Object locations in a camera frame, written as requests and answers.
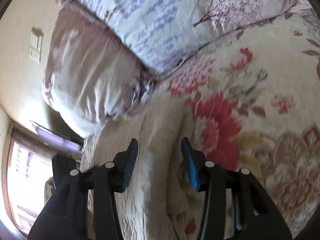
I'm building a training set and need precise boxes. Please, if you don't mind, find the beige cable knit sweater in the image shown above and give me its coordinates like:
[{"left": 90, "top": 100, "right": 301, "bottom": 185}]
[{"left": 80, "top": 97, "right": 208, "bottom": 240}]

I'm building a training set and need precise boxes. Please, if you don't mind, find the window with curtain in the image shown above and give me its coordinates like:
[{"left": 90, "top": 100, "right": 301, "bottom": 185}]
[{"left": 1, "top": 125, "right": 57, "bottom": 238}]

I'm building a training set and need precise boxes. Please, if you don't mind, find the monitor screen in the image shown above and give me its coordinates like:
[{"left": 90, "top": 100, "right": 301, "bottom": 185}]
[{"left": 30, "top": 120, "right": 83, "bottom": 156}]

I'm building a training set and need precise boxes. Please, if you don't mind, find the floral bed sheet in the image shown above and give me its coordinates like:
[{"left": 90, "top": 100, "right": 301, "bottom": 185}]
[{"left": 161, "top": 8, "right": 319, "bottom": 239}]

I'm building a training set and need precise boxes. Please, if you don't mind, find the pink floral pillow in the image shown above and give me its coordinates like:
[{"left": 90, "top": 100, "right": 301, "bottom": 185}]
[{"left": 42, "top": 8, "right": 154, "bottom": 138}]

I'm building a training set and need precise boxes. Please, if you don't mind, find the blue lavender print pillow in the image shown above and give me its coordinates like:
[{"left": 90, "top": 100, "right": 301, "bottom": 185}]
[{"left": 55, "top": 0, "right": 297, "bottom": 75}]

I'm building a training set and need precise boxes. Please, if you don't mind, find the white wall switch plate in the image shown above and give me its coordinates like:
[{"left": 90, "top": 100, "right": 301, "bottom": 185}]
[{"left": 29, "top": 27, "right": 43, "bottom": 64}]

